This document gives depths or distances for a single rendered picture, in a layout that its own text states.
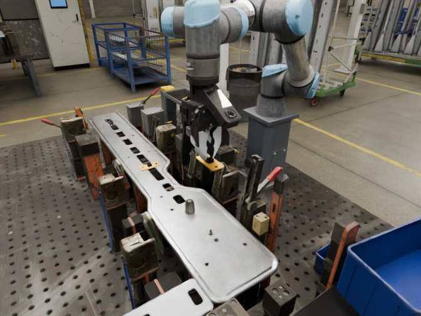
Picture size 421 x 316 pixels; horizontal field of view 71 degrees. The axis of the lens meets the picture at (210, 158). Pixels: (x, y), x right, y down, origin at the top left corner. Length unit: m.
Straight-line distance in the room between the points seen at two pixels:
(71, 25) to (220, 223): 7.20
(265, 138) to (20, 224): 1.22
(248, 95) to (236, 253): 3.37
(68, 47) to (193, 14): 7.29
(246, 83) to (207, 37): 3.37
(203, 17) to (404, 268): 0.76
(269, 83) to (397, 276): 0.93
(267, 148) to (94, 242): 0.91
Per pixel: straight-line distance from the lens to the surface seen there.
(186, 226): 0.94
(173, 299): 0.78
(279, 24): 1.07
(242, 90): 4.05
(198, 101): 0.71
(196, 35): 0.65
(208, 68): 0.66
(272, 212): 0.87
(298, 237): 1.38
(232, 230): 0.93
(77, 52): 7.93
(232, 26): 0.72
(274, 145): 1.52
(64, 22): 7.83
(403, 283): 0.89
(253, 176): 0.89
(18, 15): 8.57
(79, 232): 1.47
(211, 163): 0.75
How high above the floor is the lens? 1.64
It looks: 30 degrees down
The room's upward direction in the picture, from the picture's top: straight up
